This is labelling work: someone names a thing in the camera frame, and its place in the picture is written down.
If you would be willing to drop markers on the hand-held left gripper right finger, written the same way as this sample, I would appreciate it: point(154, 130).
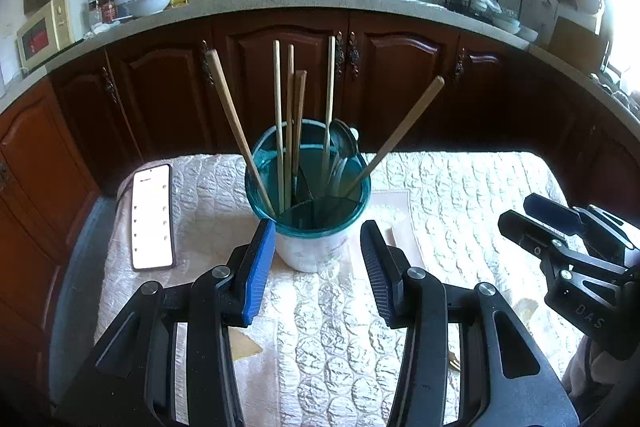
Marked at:
point(375, 272)

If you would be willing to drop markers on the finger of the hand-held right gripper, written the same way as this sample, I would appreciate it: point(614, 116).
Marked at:
point(550, 212)
point(525, 229)

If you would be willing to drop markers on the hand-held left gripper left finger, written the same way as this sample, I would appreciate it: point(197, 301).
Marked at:
point(257, 272)

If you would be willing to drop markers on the floral cup with teal rim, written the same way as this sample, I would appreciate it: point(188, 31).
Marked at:
point(310, 252)

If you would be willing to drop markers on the white quilted tablecloth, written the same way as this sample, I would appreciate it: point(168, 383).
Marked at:
point(325, 357)

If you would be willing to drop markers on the smartphone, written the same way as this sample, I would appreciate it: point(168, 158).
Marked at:
point(152, 217)

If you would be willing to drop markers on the wooden cutting board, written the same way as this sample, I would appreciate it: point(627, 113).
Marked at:
point(575, 42)

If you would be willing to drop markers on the brown wooden base cabinets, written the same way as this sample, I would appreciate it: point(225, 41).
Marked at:
point(165, 107)

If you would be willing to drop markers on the stack of white bowls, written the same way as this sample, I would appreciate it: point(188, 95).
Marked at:
point(507, 24)

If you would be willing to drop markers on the grey stone countertop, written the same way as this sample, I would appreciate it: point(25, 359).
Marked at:
point(225, 4)

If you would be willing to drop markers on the white mixing bowl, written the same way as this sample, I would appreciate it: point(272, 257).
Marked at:
point(147, 3)

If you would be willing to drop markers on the beige microwave oven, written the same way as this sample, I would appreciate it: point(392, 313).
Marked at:
point(45, 37)

